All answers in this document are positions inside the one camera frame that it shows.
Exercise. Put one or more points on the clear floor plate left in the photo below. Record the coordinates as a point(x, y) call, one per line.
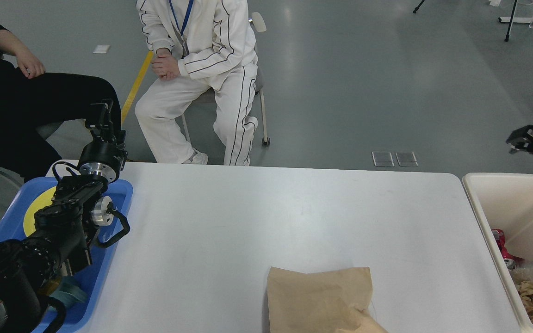
point(383, 159)

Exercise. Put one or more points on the clear floor plate right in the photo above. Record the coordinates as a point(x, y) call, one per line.
point(407, 159)

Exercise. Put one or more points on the white stand base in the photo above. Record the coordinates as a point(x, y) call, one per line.
point(516, 12)

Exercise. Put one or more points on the person in black trousers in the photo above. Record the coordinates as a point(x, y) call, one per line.
point(31, 97)

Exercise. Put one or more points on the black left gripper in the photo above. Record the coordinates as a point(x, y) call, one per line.
point(101, 157)

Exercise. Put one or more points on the dark teal mug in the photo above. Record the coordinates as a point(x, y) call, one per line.
point(69, 292)

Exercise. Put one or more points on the red round object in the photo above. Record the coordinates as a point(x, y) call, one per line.
point(511, 261)

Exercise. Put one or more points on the person in white tracksuit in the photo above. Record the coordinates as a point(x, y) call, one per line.
point(198, 45)

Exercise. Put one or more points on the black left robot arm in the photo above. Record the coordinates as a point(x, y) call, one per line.
point(79, 217)

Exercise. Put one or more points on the clear floor plate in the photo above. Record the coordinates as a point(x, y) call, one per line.
point(383, 159)
point(407, 159)

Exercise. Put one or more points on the yellow plastic plate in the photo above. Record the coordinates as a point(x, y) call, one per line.
point(41, 201)

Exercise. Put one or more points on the brown paper bag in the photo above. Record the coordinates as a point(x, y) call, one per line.
point(325, 302)

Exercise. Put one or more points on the white paper scrap on floor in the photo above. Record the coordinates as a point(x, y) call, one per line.
point(101, 49)

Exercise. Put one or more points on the beige plastic bin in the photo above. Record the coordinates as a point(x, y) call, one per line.
point(505, 201)

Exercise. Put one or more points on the blue plastic tray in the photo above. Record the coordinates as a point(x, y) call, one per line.
point(92, 278)

